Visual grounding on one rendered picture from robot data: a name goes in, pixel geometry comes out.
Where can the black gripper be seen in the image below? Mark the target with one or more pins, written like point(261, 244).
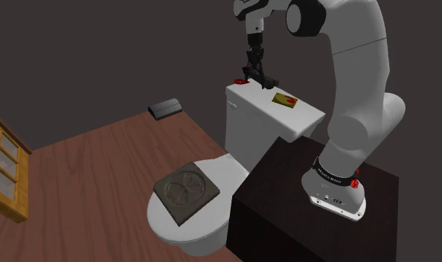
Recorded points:
point(254, 43)

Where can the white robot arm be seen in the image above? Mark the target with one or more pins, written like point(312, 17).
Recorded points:
point(359, 90)

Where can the yellow card with red mark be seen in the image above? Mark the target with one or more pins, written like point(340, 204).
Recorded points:
point(284, 100)

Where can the white toilet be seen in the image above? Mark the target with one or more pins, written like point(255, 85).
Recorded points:
point(257, 123)

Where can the grey flat box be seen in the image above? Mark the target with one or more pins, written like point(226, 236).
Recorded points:
point(165, 108)

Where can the dark robot stand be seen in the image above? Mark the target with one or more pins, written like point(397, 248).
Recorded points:
point(279, 188)

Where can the dark grey square embossed plate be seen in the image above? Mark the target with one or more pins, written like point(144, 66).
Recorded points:
point(186, 192)

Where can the wooden framed window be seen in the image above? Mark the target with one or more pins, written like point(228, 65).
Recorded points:
point(7, 170)

